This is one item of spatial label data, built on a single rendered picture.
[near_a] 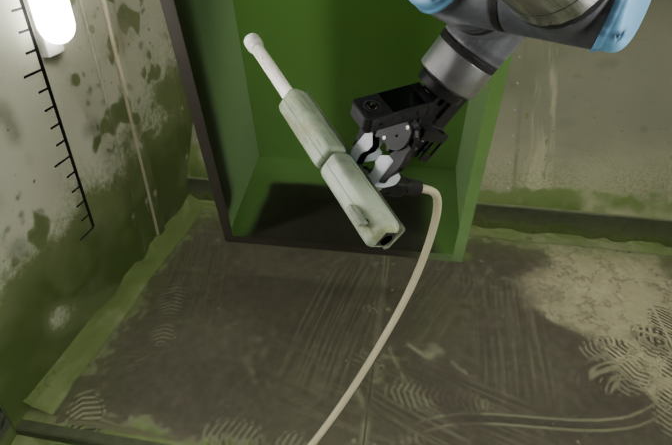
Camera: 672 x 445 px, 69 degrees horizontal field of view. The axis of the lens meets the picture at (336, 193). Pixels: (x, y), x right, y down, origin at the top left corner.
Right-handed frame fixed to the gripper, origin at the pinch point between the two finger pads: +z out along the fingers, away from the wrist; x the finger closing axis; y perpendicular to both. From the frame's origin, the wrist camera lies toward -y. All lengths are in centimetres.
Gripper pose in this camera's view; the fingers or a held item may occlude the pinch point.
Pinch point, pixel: (353, 181)
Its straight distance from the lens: 75.7
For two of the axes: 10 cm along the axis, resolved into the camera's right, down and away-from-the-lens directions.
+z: -5.4, 6.9, 4.7
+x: -4.7, -7.2, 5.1
